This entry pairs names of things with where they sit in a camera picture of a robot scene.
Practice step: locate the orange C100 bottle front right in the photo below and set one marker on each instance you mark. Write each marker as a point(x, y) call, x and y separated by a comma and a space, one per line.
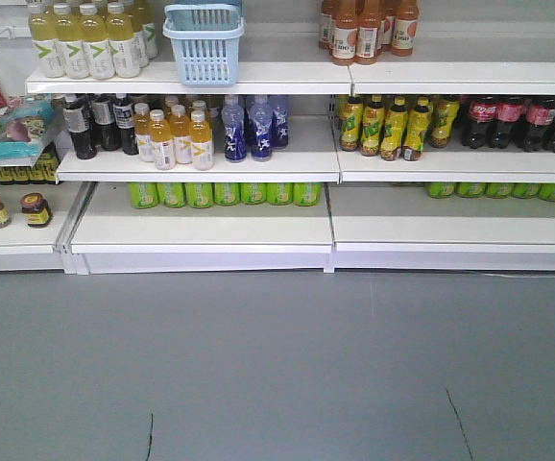
point(369, 25)

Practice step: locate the yellow-green drink bottle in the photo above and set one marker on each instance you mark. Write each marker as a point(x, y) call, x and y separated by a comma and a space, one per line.
point(70, 37)
point(43, 32)
point(96, 43)
point(122, 41)

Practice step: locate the sauce jar right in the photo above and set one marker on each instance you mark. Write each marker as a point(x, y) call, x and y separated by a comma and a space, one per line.
point(36, 210)

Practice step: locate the dark tea bottle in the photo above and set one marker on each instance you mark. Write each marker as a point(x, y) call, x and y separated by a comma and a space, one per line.
point(79, 127)
point(105, 119)
point(123, 112)

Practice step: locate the blue sports drink bottle left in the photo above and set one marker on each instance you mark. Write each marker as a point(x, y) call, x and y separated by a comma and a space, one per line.
point(234, 126)

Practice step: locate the yellow lemon tea bottle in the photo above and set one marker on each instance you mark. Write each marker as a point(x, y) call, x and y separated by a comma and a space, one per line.
point(372, 122)
point(394, 126)
point(445, 112)
point(417, 125)
point(351, 114)

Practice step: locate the orange C100 bottle front left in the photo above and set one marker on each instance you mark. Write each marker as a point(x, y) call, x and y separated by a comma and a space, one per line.
point(344, 33)

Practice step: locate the orange juice bottle front left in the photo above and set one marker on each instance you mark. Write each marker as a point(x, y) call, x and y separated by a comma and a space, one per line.
point(161, 141)

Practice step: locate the teal snack bags pile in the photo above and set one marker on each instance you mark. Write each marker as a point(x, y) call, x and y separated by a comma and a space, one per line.
point(27, 130)

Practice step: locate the white store shelving unit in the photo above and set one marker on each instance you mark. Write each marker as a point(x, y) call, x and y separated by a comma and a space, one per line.
point(368, 217)

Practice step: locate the orange juice bottle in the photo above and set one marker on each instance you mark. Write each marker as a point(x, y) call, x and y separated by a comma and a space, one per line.
point(142, 133)
point(161, 141)
point(202, 147)

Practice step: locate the orange c100 bottle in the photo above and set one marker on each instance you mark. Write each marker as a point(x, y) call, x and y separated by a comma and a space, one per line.
point(405, 28)
point(369, 25)
point(344, 33)

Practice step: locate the yellow-green drink bottle front left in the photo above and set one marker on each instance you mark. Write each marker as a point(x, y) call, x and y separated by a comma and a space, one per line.
point(43, 32)

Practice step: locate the orange juice bottle front right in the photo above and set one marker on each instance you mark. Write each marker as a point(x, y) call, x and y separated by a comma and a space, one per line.
point(202, 147)

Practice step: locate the light blue plastic basket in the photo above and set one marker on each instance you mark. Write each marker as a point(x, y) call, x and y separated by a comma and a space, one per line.
point(205, 38)

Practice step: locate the dark tea bottle right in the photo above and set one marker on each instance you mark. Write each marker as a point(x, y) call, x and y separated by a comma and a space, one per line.
point(123, 112)

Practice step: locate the dark tea bottle left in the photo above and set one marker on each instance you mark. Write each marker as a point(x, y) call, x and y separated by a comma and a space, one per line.
point(79, 127)

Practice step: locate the dark tea bottle middle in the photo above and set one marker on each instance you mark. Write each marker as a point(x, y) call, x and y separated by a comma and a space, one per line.
point(105, 119)

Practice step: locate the orange juice bottle back left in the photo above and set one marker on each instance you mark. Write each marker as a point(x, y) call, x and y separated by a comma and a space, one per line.
point(142, 133)

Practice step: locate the blue sports drink bottle back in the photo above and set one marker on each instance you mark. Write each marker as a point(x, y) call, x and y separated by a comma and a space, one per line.
point(280, 125)

